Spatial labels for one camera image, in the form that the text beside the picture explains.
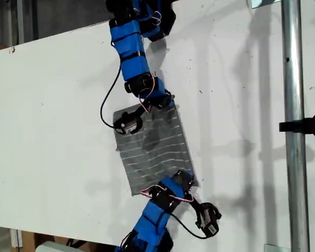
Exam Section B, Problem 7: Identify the grey striped towel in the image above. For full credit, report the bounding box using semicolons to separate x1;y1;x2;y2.
112;103;200;197

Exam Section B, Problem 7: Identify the black clamp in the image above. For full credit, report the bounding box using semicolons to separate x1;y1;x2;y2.
279;111;315;139

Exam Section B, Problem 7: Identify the brown cardboard under table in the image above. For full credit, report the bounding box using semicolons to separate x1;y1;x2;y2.
20;230;121;252

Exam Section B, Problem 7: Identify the white table leg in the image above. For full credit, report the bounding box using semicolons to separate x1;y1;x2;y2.
9;228;23;249

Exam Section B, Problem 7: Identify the red white arm wire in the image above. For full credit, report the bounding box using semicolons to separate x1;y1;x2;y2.
141;184;194;203
138;74;156;113

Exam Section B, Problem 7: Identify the black arm camera stalk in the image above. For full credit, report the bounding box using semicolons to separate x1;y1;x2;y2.
131;104;148;118
189;194;204;211

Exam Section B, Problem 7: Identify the black arm camera box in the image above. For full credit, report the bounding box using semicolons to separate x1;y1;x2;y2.
195;202;223;238
112;111;144;135

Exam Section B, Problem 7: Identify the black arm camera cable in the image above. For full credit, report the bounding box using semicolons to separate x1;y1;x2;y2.
100;67;122;129
170;213;209;240

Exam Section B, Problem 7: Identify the steel post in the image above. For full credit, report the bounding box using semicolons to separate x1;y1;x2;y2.
280;0;311;252

